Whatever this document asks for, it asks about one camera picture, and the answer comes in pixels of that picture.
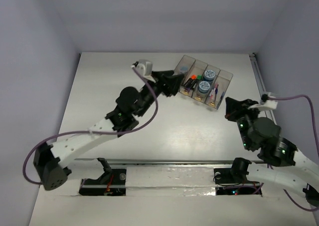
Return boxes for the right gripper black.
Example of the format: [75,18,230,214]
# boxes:
[223,96,261,149]

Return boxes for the clear jar blue clips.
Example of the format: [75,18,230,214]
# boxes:
[178,65,190,74]

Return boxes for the purple cap highlighter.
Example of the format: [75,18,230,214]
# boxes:
[183,78,196,92]

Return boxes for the clear blue pen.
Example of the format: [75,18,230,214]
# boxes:
[213,84,219,101]

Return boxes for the orange cap highlighter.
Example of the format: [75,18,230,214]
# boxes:
[183,75,196,88]

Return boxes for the blue white tub front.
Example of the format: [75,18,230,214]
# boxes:
[197,80,211,95]

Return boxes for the red pen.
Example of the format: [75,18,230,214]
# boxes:
[210,84,219,100]

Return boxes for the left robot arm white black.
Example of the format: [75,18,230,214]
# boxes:
[33,70,184,191]

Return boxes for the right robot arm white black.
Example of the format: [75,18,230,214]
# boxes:
[225,94,319,211]

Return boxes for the clear four-compartment organizer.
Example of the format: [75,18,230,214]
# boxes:
[174,55,233,110]

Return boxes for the white foam board front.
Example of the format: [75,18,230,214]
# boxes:
[30,180,316,226]

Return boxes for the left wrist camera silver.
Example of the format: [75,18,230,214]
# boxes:
[131,59,153,78]

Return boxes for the aluminium rail right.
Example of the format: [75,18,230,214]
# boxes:
[250,52,289,159]

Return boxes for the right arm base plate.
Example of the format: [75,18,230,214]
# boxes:
[213,168,253,186]

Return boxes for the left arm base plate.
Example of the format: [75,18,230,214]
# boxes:
[79,158,127,197]

